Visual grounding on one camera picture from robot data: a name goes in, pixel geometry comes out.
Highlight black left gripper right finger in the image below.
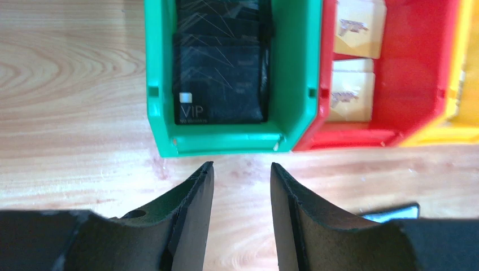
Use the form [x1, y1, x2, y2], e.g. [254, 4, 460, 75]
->
[270, 163, 478, 270]

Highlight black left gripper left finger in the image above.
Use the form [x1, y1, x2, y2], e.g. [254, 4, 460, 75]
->
[1, 161, 214, 270]

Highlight black card holder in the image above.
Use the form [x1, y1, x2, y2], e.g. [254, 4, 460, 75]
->
[359, 203, 420, 223]

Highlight black credit cards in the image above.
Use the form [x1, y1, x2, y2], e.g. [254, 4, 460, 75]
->
[172, 1, 273, 121]

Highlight black VIP credit card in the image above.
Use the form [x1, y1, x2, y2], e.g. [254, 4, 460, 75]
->
[172, 33, 266, 125]

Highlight green plastic bin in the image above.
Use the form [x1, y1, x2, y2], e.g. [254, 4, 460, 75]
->
[144, 1, 323, 158]

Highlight yellow plastic bin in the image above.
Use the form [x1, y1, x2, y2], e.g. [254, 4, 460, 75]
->
[399, 1, 478, 147]

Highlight red plastic bin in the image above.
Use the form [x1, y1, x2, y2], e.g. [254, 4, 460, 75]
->
[294, 1, 461, 151]

